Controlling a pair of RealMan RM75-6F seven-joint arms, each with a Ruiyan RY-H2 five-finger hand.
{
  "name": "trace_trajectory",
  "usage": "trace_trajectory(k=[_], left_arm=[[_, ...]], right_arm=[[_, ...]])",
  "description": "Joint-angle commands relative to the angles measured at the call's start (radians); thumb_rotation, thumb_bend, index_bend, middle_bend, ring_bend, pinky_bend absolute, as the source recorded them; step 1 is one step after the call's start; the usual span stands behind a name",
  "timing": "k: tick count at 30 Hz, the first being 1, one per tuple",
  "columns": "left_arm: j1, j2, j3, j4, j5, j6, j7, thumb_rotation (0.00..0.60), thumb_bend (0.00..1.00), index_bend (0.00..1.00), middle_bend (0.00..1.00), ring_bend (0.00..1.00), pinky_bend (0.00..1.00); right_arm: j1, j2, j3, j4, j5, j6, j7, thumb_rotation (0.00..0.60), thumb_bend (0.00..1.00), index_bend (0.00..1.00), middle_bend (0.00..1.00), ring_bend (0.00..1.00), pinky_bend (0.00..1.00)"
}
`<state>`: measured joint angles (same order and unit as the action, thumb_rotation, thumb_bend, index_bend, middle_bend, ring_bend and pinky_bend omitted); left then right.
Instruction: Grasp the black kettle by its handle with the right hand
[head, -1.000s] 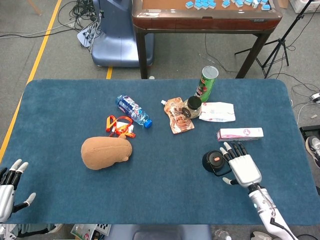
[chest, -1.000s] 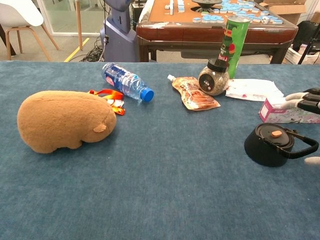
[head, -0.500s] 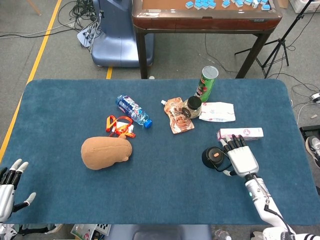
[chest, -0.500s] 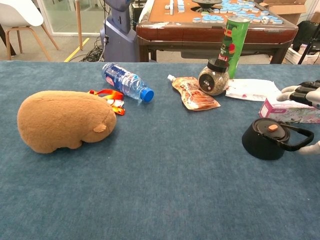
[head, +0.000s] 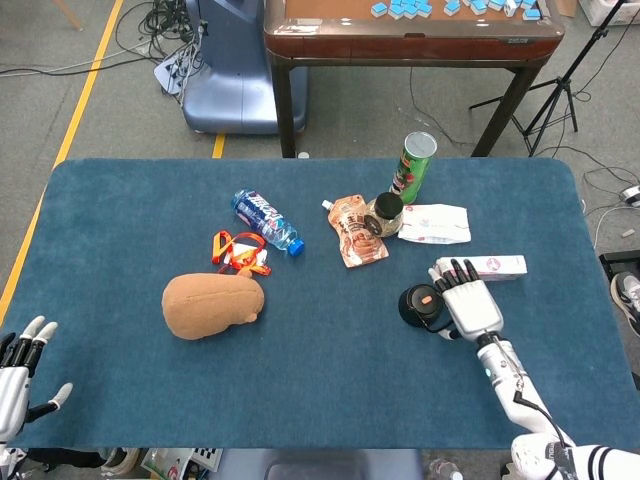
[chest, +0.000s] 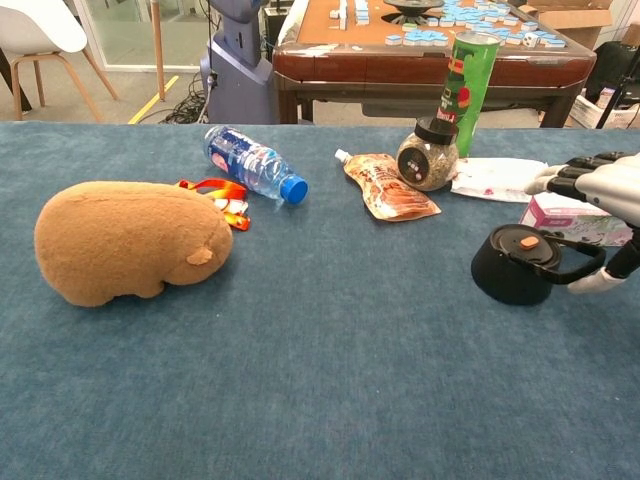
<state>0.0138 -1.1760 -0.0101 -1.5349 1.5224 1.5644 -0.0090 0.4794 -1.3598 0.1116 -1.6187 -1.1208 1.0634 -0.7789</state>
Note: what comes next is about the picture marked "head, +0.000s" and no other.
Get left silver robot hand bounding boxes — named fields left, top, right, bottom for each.
left=0, top=315, right=74, bottom=446

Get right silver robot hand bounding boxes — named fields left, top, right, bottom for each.
left=428, top=257, right=505, bottom=346

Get black teapot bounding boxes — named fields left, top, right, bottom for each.
left=398, top=283, right=456, bottom=335

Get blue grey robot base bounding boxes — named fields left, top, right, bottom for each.
left=181, top=0, right=308, bottom=135

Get pink white carton box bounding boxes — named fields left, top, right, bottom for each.
left=433, top=254, right=528, bottom=283

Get white wet wipes pack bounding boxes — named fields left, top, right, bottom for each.
left=397, top=203, right=473, bottom=246

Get brown spout pouch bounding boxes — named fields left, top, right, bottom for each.
left=321, top=195, right=390, bottom=270

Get glass spice jar black lid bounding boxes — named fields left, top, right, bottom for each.
left=363, top=192, right=405, bottom=238

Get green chips can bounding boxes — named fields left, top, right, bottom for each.
left=387, top=130, right=439, bottom=205

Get grey sneaker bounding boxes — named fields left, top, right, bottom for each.
left=609, top=272, right=640, bottom=337

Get clear plastic bottle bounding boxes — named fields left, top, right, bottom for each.
left=427, top=457, right=464, bottom=480

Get blue table cloth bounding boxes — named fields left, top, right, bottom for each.
left=0, top=158, right=640, bottom=450

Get black white checkerboard sheet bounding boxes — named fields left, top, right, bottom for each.
left=192, top=447, right=224, bottom=471

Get brown plush capybara toy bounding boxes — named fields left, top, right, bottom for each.
left=161, top=272, right=266, bottom=342

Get blue grey robot torso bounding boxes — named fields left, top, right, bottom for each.
left=219, top=448, right=424, bottom=480

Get blue label water bottle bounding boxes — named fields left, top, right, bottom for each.
left=230, top=188, right=306, bottom=257

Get black tripod stand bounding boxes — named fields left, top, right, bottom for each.
left=468, top=0, right=629, bottom=158

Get brown mahjong table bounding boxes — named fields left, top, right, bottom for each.
left=263, top=0, right=565, bottom=159

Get grey power strip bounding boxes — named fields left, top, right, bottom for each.
left=153, top=47, right=201, bottom=96

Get white chair wooden legs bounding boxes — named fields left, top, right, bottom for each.
left=52, top=0, right=84, bottom=31

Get black metal base plate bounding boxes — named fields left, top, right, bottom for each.
left=598, top=251, right=640, bottom=281

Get black floor cable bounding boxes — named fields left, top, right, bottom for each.
left=408, top=67, right=479, bottom=147

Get orange lanyard with card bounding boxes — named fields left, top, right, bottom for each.
left=211, top=230, right=273, bottom=277

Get black cable tangle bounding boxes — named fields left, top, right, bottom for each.
left=114, top=0, right=204, bottom=64

